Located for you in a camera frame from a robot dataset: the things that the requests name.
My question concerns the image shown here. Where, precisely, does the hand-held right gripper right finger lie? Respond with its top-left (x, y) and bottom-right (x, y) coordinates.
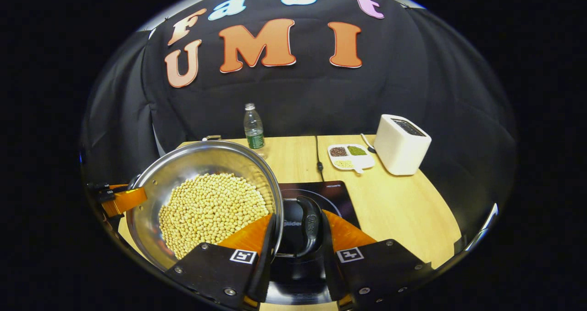
top-left (321, 209), bottom-right (434, 311)

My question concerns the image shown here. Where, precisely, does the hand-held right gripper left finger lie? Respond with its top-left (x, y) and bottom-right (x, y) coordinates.
top-left (165, 212), bottom-right (278, 311)

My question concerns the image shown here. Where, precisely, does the black induction cooktop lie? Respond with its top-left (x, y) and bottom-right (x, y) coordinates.
top-left (264, 181), bottom-right (363, 306)

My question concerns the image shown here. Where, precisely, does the stainless steel pot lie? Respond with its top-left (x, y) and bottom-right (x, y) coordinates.
top-left (126, 140), bottom-right (324, 272)

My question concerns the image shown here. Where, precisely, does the pile of soybeans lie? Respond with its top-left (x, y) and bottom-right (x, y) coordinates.
top-left (158, 172), bottom-right (271, 260)

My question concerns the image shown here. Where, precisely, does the white divided plate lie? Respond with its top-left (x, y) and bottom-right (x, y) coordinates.
top-left (327, 144), bottom-right (376, 174)

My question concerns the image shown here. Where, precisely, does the clear plastic water bottle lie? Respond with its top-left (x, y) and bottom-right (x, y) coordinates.
top-left (243, 103), bottom-right (266, 158)

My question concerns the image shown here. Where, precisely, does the white toaster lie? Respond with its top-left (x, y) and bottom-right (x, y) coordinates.
top-left (374, 114), bottom-right (432, 176)

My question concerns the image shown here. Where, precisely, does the black backdrop cloth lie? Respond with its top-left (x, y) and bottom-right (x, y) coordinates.
top-left (80, 0), bottom-right (519, 247)

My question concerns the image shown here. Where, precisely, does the black power cable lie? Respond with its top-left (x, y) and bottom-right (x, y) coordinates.
top-left (314, 136), bottom-right (325, 182)

